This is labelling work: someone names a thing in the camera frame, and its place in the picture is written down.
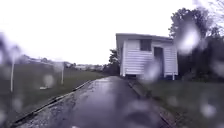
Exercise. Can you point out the tree behind white building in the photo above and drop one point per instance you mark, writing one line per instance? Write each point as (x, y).
(113, 63)

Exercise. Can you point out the small white building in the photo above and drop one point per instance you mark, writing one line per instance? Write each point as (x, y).
(146, 56)

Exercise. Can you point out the wet grey asphalt path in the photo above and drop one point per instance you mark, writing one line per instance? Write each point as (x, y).
(106, 103)

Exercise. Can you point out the grass verge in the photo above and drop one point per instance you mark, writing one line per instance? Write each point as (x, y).
(186, 100)

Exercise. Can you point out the dense trees and bushes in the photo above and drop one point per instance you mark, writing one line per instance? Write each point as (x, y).
(200, 53)

